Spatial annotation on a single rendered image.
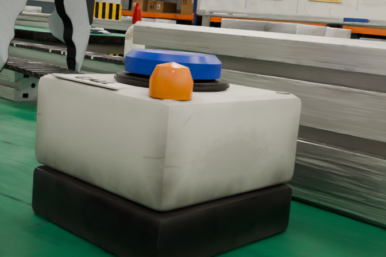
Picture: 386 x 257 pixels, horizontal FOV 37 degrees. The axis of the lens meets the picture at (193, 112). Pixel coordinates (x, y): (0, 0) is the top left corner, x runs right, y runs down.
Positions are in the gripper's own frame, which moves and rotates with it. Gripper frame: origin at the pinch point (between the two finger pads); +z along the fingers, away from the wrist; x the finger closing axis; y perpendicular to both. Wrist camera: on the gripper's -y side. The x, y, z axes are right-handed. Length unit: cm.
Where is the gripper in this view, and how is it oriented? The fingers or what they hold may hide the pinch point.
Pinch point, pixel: (39, 69)
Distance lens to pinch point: 56.6
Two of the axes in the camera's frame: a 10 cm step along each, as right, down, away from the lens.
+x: -6.9, 0.5, -7.3
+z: -0.8, 9.9, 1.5
